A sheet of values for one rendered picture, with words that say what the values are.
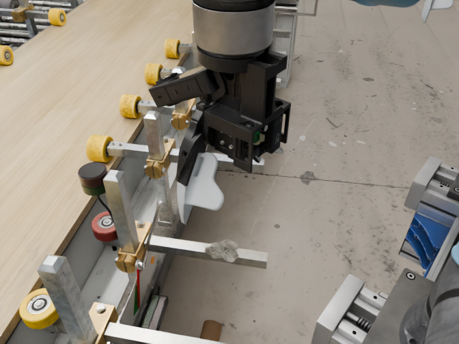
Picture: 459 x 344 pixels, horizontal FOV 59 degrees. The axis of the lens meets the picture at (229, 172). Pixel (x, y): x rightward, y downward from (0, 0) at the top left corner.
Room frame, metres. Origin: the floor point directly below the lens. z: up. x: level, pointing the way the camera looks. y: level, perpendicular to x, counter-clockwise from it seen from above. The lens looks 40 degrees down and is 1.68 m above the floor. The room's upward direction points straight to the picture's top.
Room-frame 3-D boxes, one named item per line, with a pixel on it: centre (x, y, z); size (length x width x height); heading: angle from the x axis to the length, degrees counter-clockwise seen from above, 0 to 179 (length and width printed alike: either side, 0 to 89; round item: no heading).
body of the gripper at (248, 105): (0.38, -0.01, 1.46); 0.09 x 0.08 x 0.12; 52
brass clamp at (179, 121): (1.18, 0.15, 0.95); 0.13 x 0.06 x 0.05; 169
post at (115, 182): (0.67, 0.25, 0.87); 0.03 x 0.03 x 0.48; 79
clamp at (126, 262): (0.69, 0.25, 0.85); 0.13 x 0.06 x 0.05; 169
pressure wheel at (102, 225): (0.72, 0.31, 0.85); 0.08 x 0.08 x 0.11
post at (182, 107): (1.16, 0.16, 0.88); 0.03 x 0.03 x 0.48; 79
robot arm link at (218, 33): (0.39, -0.01, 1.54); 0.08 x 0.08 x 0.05
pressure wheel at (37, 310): (0.49, 0.40, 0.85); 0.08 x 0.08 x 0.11
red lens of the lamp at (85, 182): (0.68, 0.30, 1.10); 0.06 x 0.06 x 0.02
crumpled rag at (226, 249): (0.67, 0.02, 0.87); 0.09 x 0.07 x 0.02; 79
